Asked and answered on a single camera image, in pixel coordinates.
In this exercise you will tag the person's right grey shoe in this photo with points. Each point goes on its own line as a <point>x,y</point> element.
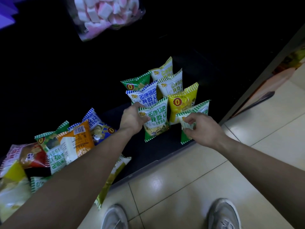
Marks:
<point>224,215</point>

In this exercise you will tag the purple grape jelly bag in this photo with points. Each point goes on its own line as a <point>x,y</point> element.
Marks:
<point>7,11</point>

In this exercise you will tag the person's grey shoe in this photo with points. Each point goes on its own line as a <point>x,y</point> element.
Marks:
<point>224,215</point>
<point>114,218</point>

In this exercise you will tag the black shelf display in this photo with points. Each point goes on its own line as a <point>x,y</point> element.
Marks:
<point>214,45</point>

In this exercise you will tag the person's right forearm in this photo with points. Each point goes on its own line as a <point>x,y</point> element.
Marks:
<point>262,174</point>

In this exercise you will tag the pile of snack packets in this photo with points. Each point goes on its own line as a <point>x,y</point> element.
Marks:
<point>71,143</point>

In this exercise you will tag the pink white marshmallow bag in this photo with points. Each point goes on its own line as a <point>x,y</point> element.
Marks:
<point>100,14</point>

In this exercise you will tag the person's left hand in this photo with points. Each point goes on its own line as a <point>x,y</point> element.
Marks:
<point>132,119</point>

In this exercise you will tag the person's left forearm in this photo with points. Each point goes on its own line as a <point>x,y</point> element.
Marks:
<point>66,188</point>

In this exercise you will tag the person's left grey shoe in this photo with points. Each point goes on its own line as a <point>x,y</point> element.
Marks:
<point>114,218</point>

